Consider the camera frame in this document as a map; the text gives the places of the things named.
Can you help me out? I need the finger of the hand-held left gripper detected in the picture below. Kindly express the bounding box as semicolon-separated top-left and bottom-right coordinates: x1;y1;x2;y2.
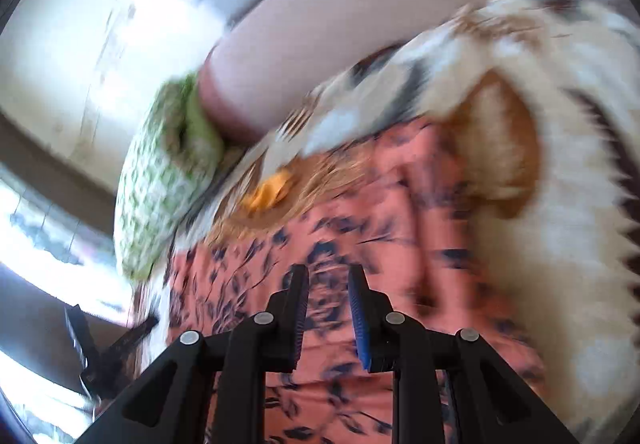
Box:
65;305;97;367
105;316;162;360

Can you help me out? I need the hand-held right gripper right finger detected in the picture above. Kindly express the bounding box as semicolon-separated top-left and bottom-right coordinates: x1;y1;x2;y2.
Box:
347;264;566;444

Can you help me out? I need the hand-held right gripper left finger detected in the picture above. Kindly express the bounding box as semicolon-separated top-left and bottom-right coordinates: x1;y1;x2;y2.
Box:
75;264;310;444

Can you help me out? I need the orange floral garment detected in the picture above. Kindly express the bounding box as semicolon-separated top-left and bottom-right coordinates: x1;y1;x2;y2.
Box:
165;116;551;444

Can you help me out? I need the window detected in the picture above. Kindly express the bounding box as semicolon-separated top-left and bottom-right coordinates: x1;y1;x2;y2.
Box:
0;164;131;425

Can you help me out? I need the yellow cloth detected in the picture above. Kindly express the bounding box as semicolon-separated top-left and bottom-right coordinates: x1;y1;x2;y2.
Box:
242;169;293;212

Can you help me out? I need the green patterned pillow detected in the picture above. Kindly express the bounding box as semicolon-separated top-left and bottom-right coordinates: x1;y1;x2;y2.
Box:
114;74;226;280

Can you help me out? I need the cream leaf-print blanket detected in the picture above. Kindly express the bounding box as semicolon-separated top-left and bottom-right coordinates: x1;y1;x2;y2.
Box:
130;0;640;444

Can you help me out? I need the pink padded headboard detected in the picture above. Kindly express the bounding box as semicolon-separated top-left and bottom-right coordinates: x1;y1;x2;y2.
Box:
197;0;541;145

